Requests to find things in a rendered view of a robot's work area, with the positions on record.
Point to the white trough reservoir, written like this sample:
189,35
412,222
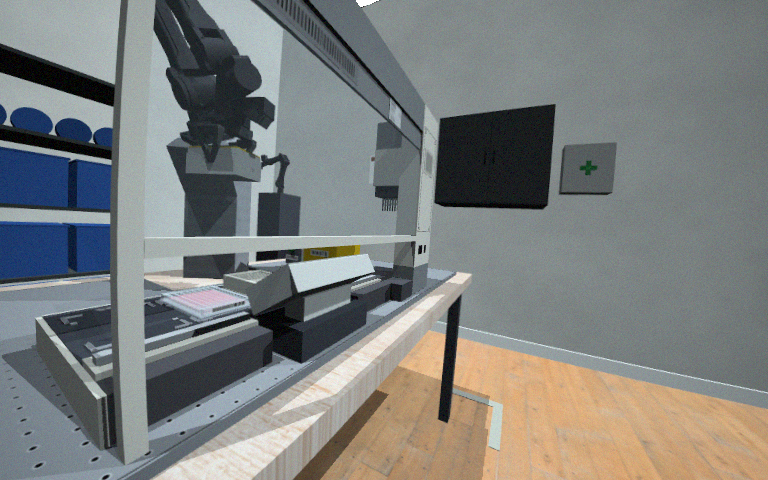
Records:
238,283

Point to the yellow waste bin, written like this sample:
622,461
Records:
330,252

